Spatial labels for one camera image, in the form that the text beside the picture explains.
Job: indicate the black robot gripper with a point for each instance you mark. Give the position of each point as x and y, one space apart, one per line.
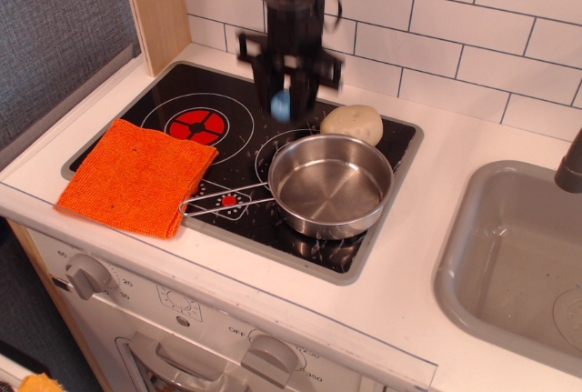
292 46

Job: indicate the blue handled grey spoon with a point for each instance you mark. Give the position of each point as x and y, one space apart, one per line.
280 106

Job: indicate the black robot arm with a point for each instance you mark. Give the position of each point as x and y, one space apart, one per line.
289 62

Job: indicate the orange towel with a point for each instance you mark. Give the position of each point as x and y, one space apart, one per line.
136 179

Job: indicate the beige toy potato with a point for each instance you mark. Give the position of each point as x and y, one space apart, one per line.
362 122

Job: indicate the black toy stove top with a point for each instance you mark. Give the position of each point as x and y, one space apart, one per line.
218 109

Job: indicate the grey left oven knob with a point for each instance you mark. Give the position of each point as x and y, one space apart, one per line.
87 275

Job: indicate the grey oven knob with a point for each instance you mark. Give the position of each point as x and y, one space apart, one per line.
270 359
87 275

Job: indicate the grey right oven knob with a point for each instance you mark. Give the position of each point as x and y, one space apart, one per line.
270 359

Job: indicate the grey sink basin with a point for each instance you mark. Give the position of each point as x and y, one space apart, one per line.
511 269

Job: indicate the grey faucet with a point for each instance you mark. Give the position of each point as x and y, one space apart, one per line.
568 176

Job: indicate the orange cloth at corner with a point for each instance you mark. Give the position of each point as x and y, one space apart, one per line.
40 383

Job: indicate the steel pan with wire handle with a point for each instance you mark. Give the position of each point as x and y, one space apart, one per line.
322 186

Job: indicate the wooden side post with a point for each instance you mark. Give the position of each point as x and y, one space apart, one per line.
163 31

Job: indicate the oven door with handle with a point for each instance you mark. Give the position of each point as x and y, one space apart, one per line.
172 363

